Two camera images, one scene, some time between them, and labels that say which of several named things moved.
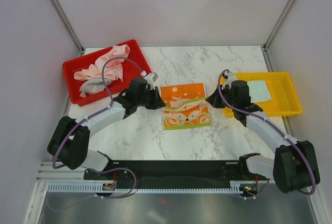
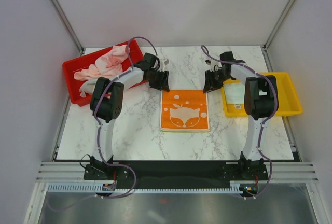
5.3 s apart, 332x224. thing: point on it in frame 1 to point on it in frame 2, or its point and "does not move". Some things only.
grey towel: [93, 85] does not move
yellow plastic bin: [285, 100] does not move
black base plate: [176, 171] does not move
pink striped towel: [110, 65] does not move
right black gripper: [213, 100] to [210, 84]
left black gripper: [157, 102] to [162, 84]
